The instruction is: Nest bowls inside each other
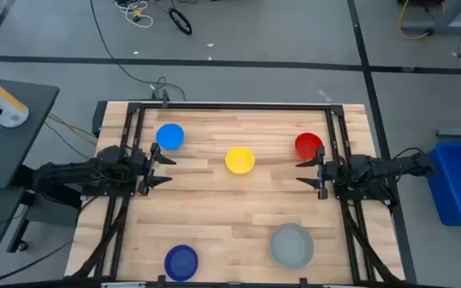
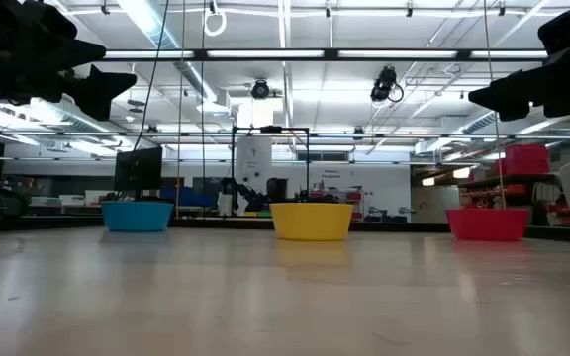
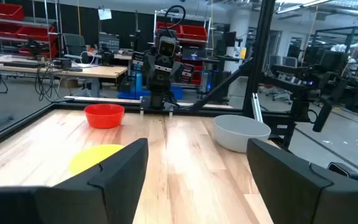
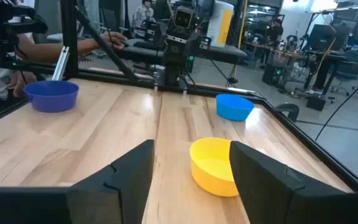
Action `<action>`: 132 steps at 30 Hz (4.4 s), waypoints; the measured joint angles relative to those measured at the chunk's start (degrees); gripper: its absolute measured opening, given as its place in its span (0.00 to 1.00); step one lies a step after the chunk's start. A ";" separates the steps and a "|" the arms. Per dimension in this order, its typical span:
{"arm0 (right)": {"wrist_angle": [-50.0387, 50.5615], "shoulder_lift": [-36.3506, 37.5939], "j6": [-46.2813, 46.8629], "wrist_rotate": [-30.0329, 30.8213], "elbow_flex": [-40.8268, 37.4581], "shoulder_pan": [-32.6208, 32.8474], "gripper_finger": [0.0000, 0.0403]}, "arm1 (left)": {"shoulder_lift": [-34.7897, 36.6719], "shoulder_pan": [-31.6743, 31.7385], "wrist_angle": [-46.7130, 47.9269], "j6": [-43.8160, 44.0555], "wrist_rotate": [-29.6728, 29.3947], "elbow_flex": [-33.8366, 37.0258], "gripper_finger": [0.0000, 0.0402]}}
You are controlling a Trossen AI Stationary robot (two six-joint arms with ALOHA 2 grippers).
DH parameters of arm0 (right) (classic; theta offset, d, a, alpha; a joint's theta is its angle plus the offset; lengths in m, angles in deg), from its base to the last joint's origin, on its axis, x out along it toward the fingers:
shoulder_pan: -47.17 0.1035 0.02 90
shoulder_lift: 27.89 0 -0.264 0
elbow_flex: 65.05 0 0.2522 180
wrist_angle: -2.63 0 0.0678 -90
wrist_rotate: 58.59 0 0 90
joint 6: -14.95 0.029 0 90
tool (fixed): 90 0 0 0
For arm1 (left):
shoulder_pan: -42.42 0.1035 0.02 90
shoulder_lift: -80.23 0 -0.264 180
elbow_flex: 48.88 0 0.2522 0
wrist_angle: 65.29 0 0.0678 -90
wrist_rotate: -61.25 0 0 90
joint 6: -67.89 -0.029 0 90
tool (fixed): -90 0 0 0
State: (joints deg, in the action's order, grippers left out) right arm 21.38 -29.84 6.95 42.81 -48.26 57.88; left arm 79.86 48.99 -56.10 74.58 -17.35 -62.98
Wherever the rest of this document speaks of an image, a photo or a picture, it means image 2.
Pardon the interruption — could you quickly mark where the blue plastic bowl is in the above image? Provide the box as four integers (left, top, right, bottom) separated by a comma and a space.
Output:
100, 200, 175, 233

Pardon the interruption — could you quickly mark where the red plastic bowl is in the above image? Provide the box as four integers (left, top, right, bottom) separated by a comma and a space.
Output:
445, 207, 531, 242

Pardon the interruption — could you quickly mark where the yellow plastic bowl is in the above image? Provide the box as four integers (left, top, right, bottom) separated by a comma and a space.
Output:
269, 202, 355, 242

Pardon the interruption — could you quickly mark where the red storage bin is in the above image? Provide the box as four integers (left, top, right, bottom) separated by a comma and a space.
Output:
493, 143, 551, 176

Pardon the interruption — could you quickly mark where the black computer monitor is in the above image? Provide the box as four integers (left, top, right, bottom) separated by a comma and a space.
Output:
113, 145, 164, 200

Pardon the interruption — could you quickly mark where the dark storage rack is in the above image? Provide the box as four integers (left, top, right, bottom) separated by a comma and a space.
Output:
457, 172, 566, 227

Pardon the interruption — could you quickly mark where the blue panel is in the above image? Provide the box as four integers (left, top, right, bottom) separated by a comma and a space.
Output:
159, 185, 216, 210

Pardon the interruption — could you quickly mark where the white pillar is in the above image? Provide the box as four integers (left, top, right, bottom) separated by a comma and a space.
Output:
235, 135, 274, 199

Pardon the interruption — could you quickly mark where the black overhead light bar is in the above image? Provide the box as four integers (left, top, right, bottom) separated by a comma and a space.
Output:
101, 47, 549, 63

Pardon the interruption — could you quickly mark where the person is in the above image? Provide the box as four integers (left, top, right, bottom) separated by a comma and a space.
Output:
265, 177, 289, 204

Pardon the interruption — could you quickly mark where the thin yellow-ended hanging cable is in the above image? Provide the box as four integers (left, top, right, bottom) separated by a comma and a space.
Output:
482, 0, 508, 210

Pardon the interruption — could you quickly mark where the thick black hanging cable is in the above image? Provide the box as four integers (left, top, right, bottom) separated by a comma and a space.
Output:
131, 0, 171, 152

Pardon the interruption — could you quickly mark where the silver ventilation duct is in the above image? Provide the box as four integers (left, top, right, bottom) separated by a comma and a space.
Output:
116, 0, 220, 103

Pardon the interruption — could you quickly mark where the thin black hanging cable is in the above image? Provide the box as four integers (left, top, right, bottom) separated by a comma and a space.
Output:
200, 0, 207, 220

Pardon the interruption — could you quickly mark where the white cable loop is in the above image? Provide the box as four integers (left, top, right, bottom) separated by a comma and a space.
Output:
203, 6, 229, 38

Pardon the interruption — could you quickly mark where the black camera with looped cable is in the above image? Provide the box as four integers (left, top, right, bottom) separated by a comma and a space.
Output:
369, 64, 406, 106

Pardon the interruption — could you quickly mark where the round black overhead camera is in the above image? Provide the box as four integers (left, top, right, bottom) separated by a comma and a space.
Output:
250, 78, 272, 101

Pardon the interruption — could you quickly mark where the black table edge frame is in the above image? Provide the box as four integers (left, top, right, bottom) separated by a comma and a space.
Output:
0, 213, 570, 244

